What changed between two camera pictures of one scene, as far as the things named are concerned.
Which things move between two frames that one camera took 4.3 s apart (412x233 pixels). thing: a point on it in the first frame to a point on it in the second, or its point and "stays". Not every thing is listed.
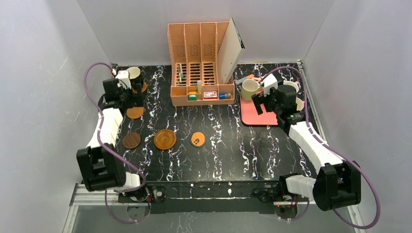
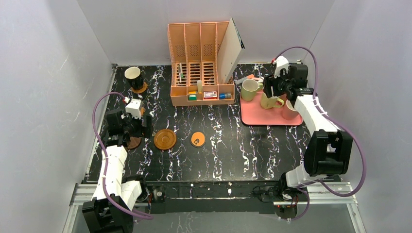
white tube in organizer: x=199 y=87 stays
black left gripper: x=133 y=89 to x=141 y=127
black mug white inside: x=135 y=75 stays
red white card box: x=210 y=95 stays
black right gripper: x=261 y=100 to x=270 y=86
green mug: x=249 y=87 stays
